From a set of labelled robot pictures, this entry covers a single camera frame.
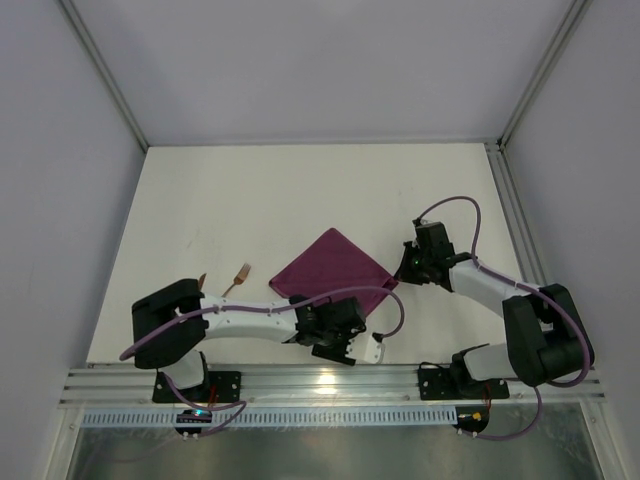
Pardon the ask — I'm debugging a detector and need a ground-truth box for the purple cloth napkin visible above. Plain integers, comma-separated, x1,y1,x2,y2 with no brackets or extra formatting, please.
269,228,398,298

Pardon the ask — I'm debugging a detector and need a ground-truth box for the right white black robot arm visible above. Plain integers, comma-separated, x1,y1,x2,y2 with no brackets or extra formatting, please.
395,219,594,388

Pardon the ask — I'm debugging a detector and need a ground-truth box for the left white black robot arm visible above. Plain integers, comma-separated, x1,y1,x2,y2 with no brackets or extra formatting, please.
120,279,366,391

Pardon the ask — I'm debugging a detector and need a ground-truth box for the copper fork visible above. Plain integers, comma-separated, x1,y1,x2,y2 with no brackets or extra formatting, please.
222,263,251,297

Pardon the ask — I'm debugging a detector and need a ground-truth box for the copper knife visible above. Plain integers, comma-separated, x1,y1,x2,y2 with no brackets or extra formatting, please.
197,273,207,291

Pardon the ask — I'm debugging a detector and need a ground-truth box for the right black controller board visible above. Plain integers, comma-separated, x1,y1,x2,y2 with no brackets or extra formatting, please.
453,408,490,435

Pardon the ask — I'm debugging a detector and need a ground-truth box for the black controller board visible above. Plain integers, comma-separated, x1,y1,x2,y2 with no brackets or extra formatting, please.
174,409,213,438
453,408,490,435

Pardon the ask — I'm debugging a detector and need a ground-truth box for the left black controller board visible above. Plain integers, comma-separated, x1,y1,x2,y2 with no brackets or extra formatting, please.
174,409,213,438

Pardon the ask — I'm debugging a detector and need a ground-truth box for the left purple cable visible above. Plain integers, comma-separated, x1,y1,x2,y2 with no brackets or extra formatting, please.
118,285,406,362

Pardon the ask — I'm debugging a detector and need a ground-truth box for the purple cable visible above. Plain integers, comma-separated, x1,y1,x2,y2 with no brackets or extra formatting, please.
118,285,406,362
418,195,596,386

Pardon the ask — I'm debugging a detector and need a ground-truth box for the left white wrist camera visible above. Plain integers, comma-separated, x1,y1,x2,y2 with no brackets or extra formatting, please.
348,335,385,364

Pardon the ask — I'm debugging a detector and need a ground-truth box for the right aluminium side rail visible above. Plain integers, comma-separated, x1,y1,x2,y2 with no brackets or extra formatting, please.
484,141,549,284

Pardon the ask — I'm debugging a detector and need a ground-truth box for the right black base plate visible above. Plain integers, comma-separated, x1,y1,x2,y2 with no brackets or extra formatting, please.
417,362,510,401

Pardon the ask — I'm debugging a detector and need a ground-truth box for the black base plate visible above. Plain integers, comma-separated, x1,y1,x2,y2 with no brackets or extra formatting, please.
417,362,510,401
152,371,242,404

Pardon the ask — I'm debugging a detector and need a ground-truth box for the slotted grey cable duct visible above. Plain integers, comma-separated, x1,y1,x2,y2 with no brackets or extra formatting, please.
81,405,456,428

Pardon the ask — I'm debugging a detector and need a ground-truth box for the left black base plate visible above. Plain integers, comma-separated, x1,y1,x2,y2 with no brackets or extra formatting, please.
152,371,242,404

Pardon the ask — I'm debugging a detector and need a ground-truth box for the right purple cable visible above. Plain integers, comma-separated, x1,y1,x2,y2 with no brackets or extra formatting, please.
418,195,596,386

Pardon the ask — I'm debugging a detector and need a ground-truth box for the right aluminium corner post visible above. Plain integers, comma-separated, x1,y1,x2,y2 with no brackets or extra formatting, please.
497,0,592,149

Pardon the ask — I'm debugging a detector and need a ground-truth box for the aluminium corner post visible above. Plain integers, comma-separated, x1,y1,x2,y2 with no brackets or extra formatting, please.
497,0,592,149
55,0,150,153

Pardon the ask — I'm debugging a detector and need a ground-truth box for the left aluminium corner post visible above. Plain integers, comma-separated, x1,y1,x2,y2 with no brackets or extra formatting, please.
55,0,150,153

